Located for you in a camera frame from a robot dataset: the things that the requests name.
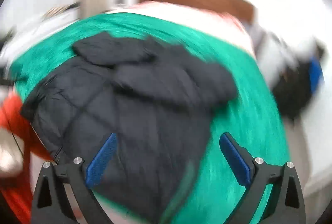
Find black puffer jacket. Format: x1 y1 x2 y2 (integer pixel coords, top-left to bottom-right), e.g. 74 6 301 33
21 32 237 223

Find orange red cloth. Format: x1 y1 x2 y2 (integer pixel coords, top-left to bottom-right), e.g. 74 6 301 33
1 92 51 223

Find green satin bedspread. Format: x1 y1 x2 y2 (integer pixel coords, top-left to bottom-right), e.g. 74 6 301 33
10 13 289 223

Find black coat on chair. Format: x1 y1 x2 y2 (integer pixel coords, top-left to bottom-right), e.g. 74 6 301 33
272 61 312 122

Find blue garment on chair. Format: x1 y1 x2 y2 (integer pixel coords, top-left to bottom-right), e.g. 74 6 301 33
309 57 323 94

